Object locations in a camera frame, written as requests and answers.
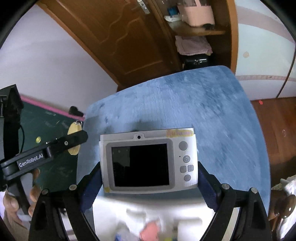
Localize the black clamp on chalkboard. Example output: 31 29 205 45
68 106 84 117

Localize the silver digital camera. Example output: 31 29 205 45
99 128 198 194

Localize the wooden shelf cabinet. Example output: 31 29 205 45
147 1 238 73

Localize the blue plush table mat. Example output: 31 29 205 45
76 66 271 208

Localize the white storage box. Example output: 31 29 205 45
85 196 214 240

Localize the folded pink cloth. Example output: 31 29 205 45
175 36 213 56

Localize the pink appliance on shelf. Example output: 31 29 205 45
177 1 215 27

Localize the left hand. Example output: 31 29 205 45
3 168 42 227

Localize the brown wooden door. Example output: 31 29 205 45
37 1 180 90

